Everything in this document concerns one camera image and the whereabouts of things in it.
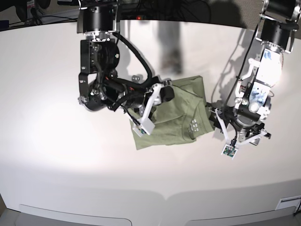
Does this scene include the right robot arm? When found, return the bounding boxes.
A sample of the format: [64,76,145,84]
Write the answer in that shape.
[77,0,175,126]

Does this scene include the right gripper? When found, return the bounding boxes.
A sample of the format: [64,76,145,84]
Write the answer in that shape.
[122,79,175,122]

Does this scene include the green T-shirt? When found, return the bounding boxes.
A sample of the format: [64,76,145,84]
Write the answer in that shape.
[133,76,214,150]

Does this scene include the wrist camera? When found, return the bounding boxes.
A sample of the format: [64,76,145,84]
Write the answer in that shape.
[132,118,155,137]
[221,144,238,159]

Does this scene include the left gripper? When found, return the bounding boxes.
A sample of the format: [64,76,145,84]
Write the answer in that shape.
[208,105,271,146]

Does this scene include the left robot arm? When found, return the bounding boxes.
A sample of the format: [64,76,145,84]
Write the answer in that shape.
[209,0,301,156]

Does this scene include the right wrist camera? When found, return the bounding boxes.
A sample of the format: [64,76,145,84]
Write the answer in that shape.
[132,118,155,137]

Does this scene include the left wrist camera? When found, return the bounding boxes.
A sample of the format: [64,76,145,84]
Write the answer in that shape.
[221,144,238,159]

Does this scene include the black power strip red light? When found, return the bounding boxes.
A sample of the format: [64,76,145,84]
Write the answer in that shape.
[121,15,148,21]

